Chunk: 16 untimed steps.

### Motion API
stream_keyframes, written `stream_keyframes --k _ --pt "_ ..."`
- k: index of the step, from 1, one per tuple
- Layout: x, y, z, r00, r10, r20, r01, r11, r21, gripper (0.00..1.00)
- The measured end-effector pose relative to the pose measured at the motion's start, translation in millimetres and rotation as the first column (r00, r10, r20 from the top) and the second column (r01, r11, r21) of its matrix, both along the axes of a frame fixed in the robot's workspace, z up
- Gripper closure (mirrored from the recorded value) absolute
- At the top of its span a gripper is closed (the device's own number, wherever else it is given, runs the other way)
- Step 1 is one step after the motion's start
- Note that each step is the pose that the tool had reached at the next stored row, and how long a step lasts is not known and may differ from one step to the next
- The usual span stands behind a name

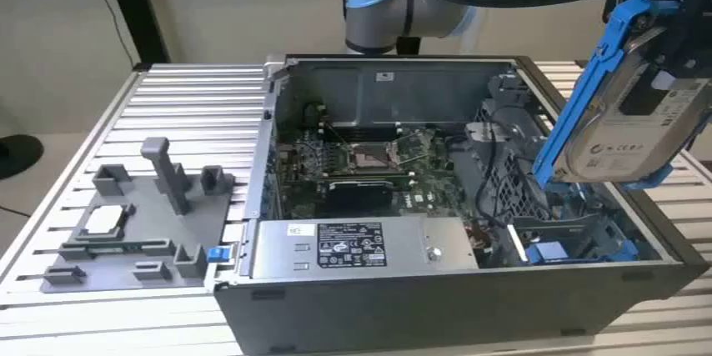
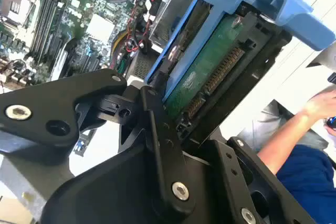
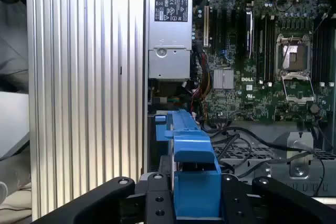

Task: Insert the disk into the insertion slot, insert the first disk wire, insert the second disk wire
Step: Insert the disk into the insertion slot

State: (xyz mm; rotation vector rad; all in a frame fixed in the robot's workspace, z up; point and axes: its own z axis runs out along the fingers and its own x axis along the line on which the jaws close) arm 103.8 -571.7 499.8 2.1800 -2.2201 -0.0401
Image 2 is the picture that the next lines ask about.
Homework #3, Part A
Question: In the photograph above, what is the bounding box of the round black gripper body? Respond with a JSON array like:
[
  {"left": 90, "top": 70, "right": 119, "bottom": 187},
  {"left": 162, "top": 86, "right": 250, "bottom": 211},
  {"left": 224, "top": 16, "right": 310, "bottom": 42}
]
[{"left": 40, "top": 140, "right": 229, "bottom": 224}]

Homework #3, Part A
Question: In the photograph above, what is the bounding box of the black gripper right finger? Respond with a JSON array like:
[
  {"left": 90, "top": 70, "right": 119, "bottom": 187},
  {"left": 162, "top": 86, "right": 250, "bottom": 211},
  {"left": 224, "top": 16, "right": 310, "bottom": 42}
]
[{"left": 208, "top": 136, "right": 317, "bottom": 224}]

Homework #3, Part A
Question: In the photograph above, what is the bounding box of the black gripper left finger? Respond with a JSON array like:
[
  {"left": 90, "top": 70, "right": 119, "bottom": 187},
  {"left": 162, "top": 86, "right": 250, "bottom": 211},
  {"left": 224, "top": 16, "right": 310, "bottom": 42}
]
[{"left": 0, "top": 68, "right": 196, "bottom": 218}]

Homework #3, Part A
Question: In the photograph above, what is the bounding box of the round black tool blue ring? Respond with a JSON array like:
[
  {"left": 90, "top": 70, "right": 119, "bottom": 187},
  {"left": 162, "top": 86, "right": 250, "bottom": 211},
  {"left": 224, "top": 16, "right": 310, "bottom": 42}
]
[{"left": 324, "top": 115, "right": 336, "bottom": 130}]

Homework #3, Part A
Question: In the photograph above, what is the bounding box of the hard disk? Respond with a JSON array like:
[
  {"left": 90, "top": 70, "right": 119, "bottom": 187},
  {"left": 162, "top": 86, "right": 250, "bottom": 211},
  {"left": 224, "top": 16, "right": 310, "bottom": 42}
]
[{"left": 144, "top": 0, "right": 336, "bottom": 147}]

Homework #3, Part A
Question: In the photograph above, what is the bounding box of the person's bare hand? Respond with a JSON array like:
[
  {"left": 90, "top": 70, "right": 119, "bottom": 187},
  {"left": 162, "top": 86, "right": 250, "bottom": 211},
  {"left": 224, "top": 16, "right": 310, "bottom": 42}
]
[{"left": 301, "top": 84, "right": 336, "bottom": 130}]

